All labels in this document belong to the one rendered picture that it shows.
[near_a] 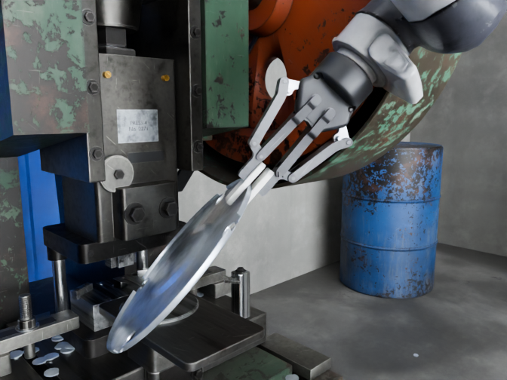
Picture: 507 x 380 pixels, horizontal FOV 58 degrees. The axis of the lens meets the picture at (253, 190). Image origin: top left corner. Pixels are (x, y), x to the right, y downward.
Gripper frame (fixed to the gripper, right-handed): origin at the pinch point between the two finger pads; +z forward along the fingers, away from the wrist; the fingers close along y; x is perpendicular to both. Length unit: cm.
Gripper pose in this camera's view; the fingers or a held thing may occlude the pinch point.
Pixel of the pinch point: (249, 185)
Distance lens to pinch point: 60.9
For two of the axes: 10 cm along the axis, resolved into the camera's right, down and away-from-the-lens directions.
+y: -7.4, -6.4, -2.1
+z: -6.6, 7.5, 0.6
